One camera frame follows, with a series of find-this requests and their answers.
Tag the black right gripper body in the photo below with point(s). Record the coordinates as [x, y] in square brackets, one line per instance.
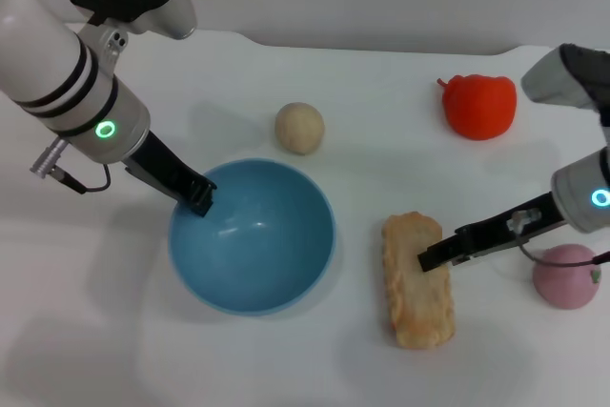
[495, 233]

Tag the red bell pepper toy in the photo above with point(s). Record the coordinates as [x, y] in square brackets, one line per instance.
[481, 107]

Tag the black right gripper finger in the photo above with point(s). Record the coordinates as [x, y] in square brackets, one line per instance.
[441, 254]

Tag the pink peach toy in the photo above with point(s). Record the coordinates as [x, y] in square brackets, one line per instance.
[564, 285]

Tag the blue bowl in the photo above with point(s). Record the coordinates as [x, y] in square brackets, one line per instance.
[257, 259]

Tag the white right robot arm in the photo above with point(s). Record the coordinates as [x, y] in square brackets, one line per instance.
[579, 188]

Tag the long golden bread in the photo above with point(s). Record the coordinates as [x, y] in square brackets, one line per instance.
[414, 307]

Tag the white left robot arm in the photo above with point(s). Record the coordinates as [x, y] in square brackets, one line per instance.
[52, 64]

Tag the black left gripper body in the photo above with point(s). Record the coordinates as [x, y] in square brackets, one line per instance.
[162, 166]

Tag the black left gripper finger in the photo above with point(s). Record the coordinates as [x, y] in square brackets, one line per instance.
[202, 195]

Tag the round beige bun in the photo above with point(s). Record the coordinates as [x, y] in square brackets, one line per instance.
[299, 128]

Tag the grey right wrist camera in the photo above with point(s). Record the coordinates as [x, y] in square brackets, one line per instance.
[557, 80]

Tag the silver left camera bracket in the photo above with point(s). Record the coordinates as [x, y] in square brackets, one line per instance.
[107, 42]

